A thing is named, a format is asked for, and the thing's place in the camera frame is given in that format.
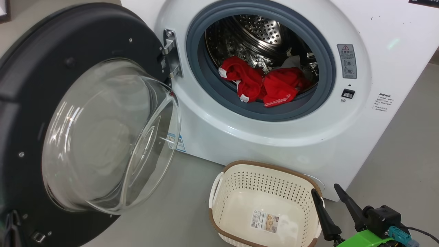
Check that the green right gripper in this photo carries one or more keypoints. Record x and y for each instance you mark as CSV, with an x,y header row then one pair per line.
x,y
367,240

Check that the red and white garment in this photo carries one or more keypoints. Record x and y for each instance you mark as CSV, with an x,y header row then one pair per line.
x,y
277,85

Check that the black round glass washer door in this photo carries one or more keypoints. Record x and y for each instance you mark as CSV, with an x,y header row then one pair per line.
x,y
31,113

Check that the white front-load washing machine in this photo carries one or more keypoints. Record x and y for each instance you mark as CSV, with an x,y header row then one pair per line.
x,y
281,137

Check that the cream laundry basket brown rim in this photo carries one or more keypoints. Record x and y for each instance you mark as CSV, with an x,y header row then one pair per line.
x,y
233,185

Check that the paper label sticker with barcode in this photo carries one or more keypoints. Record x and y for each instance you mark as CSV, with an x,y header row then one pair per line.
x,y
264,221

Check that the blue energy label sticker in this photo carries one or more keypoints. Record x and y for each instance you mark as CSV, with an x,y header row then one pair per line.
x,y
180,144

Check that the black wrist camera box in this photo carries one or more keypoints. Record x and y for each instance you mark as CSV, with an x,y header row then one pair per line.
x,y
384,219

